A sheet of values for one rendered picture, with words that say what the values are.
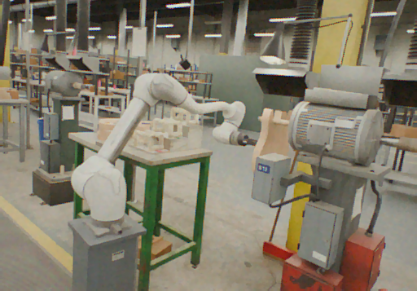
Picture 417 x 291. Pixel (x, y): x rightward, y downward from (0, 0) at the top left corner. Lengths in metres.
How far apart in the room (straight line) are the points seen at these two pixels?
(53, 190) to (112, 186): 2.19
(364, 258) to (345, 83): 0.81
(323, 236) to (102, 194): 1.00
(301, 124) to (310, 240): 0.53
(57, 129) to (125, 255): 2.31
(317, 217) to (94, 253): 0.99
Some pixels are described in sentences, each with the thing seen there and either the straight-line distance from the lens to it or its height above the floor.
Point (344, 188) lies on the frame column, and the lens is 1.58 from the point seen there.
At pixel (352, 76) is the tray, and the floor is 1.52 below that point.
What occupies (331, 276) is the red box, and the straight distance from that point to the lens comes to 1.68.
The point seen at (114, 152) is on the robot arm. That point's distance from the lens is 1.72.
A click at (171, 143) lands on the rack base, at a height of 0.99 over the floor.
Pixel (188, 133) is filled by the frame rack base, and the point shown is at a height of 1.05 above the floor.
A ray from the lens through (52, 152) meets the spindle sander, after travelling 3.69.
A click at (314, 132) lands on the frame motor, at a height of 1.25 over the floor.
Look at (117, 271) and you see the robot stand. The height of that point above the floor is 0.53.
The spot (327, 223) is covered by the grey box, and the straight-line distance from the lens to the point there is 1.54.
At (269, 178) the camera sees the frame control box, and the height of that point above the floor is 1.04.
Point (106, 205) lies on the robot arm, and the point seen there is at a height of 0.83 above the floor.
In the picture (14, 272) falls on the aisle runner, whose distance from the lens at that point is 2.74.
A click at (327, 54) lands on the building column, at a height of 1.71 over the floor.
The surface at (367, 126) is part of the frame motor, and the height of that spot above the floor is 1.31.
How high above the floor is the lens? 1.43
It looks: 10 degrees down
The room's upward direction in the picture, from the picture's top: 6 degrees clockwise
